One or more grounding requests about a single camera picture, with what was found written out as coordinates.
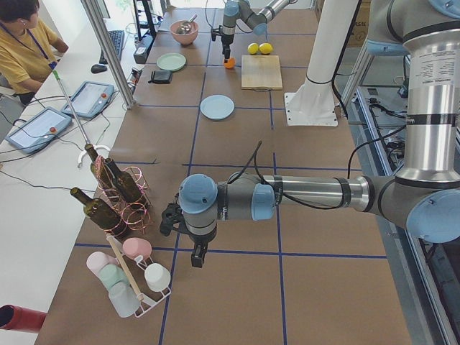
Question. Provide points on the teach pendant near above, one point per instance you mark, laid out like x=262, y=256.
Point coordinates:
x=37, y=132

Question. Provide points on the mint green cup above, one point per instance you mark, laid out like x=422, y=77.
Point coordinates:
x=110, y=275

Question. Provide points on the light blue plate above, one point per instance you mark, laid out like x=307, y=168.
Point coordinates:
x=217, y=107

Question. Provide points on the teach pendant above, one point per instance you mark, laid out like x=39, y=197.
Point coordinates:
x=90, y=99
x=37, y=132

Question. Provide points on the white hook tool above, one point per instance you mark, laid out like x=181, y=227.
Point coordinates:
x=92, y=151

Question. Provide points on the seated person yellow shirt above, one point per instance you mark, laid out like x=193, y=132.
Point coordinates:
x=27, y=46

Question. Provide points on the pink cup top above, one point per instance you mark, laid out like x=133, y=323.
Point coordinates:
x=135, y=246

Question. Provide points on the dark wine bottle middle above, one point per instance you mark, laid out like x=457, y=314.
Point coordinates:
x=126, y=186

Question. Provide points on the orange mandarin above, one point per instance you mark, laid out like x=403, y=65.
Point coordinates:
x=229, y=63

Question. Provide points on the copper wire wine rack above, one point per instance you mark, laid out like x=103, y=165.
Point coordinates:
x=138, y=220

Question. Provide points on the pink bowl with ice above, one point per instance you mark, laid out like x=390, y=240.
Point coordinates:
x=187, y=38

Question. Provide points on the pale pink cup left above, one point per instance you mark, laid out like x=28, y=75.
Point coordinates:
x=96, y=261

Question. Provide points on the teach pendant far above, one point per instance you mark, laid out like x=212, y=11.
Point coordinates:
x=90, y=99

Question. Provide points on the dark wine bottle front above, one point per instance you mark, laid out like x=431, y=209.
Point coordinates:
x=104, y=216

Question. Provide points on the red cylinder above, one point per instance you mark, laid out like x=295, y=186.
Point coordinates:
x=17, y=318

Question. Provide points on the yellow lemon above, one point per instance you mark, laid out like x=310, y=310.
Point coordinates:
x=265, y=48
x=253, y=48

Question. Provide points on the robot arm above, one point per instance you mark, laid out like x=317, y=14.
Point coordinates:
x=241, y=10
x=423, y=196

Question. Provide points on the wooden rack handle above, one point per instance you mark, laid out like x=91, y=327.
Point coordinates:
x=115, y=247

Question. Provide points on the yellow lemon near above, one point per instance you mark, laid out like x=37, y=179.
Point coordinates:
x=265, y=48

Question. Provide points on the metal scoop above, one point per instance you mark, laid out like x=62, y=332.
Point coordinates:
x=185, y=26

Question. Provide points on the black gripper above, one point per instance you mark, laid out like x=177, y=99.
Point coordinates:
x=226, y=38
x=200, y=240

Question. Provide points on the yellow lemon far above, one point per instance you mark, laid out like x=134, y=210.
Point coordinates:
x=253, y=48

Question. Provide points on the aluminium frame post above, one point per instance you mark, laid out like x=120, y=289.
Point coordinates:
x=97, y=22

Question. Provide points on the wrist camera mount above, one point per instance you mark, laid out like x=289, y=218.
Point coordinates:
x=172, y=219

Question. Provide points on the light grey cup bottom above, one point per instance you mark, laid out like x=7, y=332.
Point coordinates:
x=123, y=299

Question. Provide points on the dark wine bottle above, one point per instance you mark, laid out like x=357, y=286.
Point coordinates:
x=104, y=178
x=126, y=186
x=104, y=216

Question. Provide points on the green plate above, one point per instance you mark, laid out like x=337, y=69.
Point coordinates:
x=171, y=62

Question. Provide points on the black computer mouse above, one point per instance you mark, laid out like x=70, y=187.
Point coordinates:
x=98, y=68

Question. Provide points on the metal stick green tip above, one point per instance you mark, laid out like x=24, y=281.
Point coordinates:
x=69, y=103

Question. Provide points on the white wire cup rack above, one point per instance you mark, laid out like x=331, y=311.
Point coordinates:
x=146, y=284

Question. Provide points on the white cup right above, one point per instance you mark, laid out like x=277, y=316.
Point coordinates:
x=157, y=277

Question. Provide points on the dark wine bottle back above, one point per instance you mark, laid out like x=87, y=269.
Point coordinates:
x=104, y=178

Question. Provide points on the dark folded cloth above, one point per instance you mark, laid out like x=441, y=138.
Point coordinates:
x=161, y=77

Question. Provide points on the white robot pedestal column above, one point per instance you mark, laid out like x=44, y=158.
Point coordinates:
x=336, y=19

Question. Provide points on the bamboo cutting board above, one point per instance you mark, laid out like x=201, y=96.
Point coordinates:
x=261, y=72

